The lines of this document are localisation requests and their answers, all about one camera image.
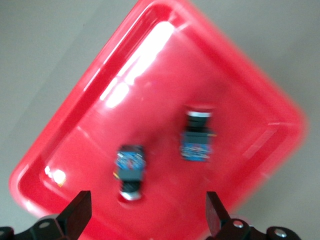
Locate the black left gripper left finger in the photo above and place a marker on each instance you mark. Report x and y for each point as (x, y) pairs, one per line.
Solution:
(77, 212)

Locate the red plastic tray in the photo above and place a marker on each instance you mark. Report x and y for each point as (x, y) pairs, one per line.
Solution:
(225, 75)

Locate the red push button switch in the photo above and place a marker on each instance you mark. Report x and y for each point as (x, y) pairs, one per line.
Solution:
(130, 172)
(196, 142)

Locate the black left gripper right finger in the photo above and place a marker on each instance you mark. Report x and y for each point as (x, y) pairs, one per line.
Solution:
(216, 217)

